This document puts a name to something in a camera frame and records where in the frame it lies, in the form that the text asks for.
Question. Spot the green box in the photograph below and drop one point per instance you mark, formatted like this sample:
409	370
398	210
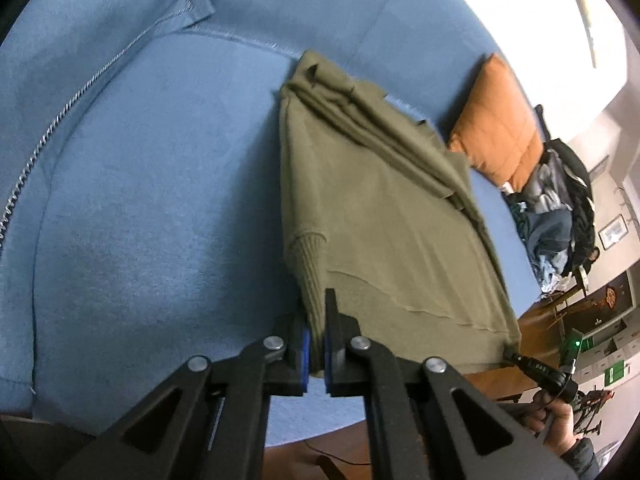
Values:
614	374

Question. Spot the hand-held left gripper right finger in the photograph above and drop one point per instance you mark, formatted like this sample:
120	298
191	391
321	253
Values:
327	360

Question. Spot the white cabinet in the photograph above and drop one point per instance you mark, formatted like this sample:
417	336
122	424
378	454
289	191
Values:
620	332

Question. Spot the person's right hand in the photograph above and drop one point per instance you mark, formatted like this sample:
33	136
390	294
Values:
555	425

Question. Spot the orange cushion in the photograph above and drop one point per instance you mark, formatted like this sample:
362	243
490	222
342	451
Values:
500	125

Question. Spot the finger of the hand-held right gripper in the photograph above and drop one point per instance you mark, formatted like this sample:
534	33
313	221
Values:
511	355

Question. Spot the olive green sweater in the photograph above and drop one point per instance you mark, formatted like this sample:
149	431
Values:
390	230

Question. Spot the wooden chair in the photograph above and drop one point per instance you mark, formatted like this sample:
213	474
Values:
575	292

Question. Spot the framed picture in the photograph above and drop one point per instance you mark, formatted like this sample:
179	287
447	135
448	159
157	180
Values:
614	232

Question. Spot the pink cloth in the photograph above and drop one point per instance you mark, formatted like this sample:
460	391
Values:
506	188

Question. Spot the blue sofa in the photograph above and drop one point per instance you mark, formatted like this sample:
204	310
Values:
150	210

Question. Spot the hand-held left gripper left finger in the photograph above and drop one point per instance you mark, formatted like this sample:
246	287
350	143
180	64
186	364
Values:
303	360

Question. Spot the pile of dark clothes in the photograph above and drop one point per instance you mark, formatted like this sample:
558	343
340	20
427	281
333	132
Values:
550	220

